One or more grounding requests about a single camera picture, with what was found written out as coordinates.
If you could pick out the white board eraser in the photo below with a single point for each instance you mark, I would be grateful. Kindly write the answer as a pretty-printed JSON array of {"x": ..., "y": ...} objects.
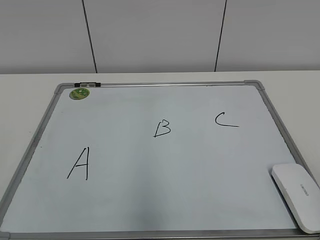
[{"x": 301, "y": 194}]

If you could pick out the black silver hanger clip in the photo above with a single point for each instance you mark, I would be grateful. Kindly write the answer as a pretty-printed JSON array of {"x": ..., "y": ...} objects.
[{"x": 87, "y": 84}]

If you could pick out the round green magnet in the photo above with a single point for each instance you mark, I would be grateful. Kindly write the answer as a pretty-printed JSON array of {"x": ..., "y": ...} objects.
[{"x": 79, "y": 93}]

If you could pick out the white board with grey frame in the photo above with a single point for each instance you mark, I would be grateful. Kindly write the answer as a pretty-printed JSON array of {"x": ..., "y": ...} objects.
[{"x": 154, "y": 161}]

